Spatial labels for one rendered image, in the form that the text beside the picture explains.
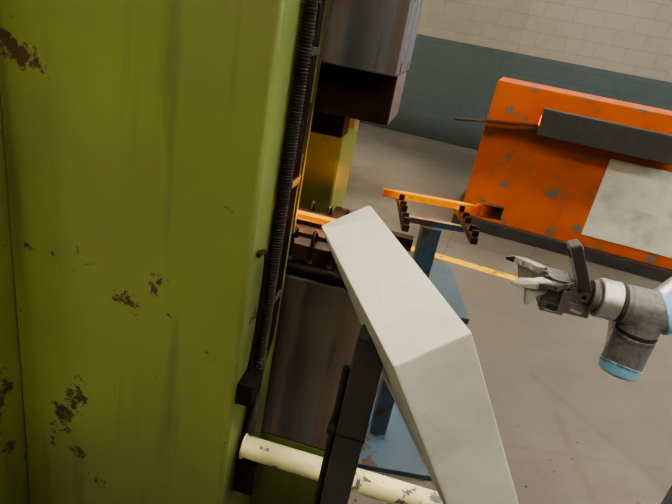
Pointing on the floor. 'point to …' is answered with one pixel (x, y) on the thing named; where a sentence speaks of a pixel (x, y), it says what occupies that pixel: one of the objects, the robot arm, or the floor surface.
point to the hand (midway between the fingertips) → (508, 266)
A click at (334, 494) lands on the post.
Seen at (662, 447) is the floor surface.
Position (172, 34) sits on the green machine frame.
